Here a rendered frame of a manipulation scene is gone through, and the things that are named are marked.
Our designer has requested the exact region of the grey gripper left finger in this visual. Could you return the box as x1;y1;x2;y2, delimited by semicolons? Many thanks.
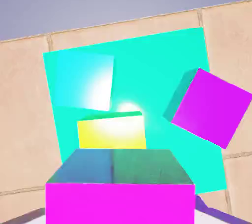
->
0;207;46;224

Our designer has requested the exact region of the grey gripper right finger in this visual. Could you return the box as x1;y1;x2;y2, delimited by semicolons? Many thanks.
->
195;194;250;224

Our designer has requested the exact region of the small magenta cube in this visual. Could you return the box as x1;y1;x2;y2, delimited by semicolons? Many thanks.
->
45;148;196;224

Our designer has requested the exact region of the small purple cube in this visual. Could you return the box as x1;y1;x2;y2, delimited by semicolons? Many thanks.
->
162;67;252;150

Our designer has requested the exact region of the small yellow cube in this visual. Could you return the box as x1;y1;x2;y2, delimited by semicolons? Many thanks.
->
76;111;147;150

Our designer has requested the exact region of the small cyan cube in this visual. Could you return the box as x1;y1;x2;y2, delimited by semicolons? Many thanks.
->
55;51;115;112

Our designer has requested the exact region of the large turquoise box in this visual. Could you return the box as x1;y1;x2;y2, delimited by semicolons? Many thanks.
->
42;27;228;195

